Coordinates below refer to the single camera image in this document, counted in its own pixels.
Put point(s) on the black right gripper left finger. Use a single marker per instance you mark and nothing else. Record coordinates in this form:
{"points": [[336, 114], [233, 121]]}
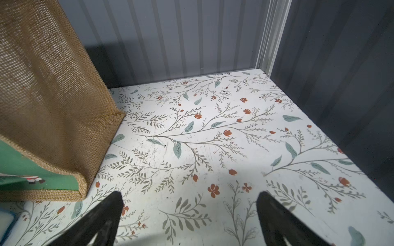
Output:
{"points": [[100, 224]]}

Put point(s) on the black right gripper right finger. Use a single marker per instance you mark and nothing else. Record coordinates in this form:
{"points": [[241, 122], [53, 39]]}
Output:
{"points": [[280, 226]]}

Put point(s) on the blue cartoon tissue pack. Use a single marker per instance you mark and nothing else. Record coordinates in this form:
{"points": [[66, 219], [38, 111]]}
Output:
{"points": [[7, 222]]}

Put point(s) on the green Christmas burlap tote bag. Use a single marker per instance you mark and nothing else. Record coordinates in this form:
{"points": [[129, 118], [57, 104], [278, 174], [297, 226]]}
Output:
{"points": [[55, 108]]}

